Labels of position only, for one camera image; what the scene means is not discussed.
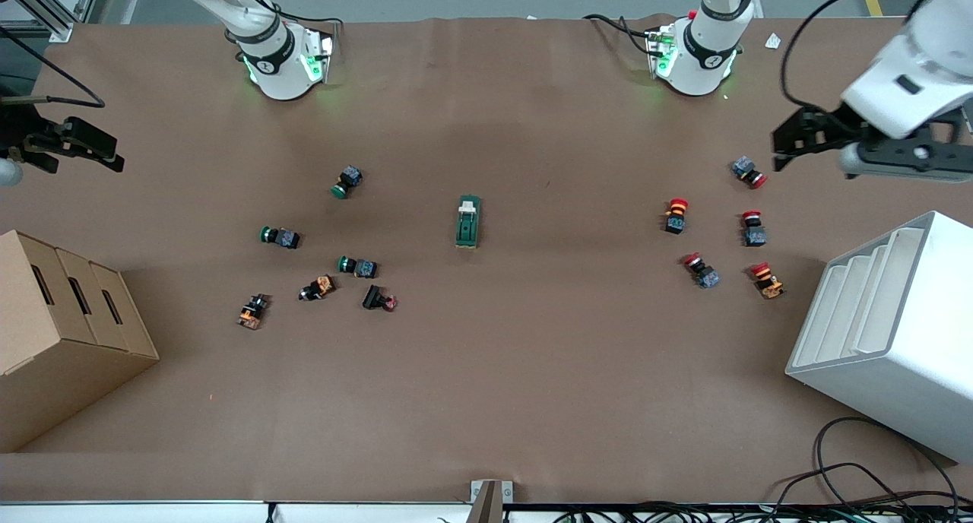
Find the black cable bundle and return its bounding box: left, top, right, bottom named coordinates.
left=555, top=500, right=973, bottom=523

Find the white table edge rail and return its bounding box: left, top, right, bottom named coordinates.
left=0, top=500, right=973, bottom=523

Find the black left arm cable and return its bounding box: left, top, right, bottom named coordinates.
left=781, top=0, right=940, bottom=117

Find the metal table bracket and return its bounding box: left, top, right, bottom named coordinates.
left=471, top=480, right=514, bottom=523

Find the red emergency button orange block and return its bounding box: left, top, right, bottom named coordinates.
left=750, top=261, right=785, bottom=300

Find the brown paper table cover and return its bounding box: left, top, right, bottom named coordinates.
left=0, top=14, right=973, bottom=505

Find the brown cardboard box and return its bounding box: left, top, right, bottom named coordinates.
left=0, top=229, right=160, bottom=454

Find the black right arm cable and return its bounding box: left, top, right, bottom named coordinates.
left=0, top=23, right=106, bottom=109

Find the white slotted rack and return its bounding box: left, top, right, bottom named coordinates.
left=785, top=210, right=973, bottom=464

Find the black looped cable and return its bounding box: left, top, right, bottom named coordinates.
left=768, top=417, right=962, bottom=523

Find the green load switch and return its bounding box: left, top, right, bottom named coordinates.
left=455, top=195, right=483, bottom=250

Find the aluminium frame profile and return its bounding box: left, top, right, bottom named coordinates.
left=0, top=0, right=101, bottom=42

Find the black button switch orange block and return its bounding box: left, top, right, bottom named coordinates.
left=298, top=275, right=336, bottom=302
left=236, top=293, right=271, bottom=331

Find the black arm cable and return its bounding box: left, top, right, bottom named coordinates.
left=781, top=0, right=940, bottom=117
left=0, top=23, right=106, bottom=109

